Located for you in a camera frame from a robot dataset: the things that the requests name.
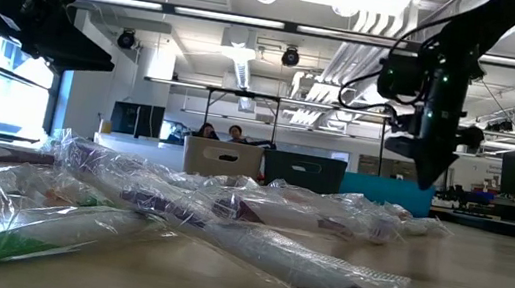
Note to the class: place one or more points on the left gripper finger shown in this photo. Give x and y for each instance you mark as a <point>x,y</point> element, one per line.
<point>74,50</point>

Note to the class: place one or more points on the large window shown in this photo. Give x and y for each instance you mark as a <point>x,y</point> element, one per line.
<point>6,98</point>

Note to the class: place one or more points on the purple toothbrush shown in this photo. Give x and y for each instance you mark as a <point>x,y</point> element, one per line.
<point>272,257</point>
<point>278,215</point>

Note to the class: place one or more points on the yellow cup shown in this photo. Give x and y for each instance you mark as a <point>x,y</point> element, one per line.
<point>105,126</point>

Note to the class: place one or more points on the dark grey plastic bin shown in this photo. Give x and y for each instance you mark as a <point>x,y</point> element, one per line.
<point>329,174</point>

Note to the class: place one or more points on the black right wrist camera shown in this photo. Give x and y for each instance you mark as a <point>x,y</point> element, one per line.
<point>400,78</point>

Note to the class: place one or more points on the white plastic bin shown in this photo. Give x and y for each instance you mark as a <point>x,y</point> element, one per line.
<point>146,147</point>

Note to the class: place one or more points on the black workstation frame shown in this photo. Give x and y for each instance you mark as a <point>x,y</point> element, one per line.
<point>244,94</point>

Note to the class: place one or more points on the black round ceiling speaker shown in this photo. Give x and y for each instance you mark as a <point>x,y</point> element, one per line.
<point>126,38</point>
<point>290,57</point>

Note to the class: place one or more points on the teal plastic bin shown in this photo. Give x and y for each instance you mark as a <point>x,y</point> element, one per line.
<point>383,187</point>

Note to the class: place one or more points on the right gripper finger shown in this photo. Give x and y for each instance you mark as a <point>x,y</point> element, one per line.
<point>401,145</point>
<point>434,164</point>

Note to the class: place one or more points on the black equipment on desk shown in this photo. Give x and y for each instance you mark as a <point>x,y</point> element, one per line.
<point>482,201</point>

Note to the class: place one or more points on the beige plastic bin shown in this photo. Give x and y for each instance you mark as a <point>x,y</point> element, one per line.
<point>245,162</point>

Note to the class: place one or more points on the white air duct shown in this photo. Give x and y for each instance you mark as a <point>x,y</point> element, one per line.
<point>243,68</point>

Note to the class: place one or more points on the person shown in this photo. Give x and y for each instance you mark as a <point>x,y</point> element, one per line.
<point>237,133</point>
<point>207,131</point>

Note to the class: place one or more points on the long ceiling light strip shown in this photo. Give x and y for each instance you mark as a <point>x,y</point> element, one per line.
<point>230,17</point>
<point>343,35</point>
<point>504,61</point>
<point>121,1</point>

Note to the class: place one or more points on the white ceiling baffles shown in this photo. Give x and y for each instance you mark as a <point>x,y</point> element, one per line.
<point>350,61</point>

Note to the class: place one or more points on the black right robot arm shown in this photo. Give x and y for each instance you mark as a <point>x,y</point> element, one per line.
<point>487,20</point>

